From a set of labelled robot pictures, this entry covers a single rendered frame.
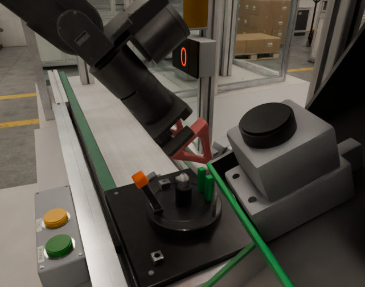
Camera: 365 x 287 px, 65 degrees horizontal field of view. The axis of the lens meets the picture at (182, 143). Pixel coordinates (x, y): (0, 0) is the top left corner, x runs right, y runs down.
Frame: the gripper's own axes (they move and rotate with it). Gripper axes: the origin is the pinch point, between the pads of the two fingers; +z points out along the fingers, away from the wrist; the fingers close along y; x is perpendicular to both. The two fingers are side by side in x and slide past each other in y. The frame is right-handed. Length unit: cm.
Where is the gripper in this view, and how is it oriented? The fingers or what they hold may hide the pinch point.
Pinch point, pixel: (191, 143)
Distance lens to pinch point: 47.3
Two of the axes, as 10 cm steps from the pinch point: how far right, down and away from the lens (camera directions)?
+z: 5.6, 5.6, 6.1
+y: -4.2, -4.4, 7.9
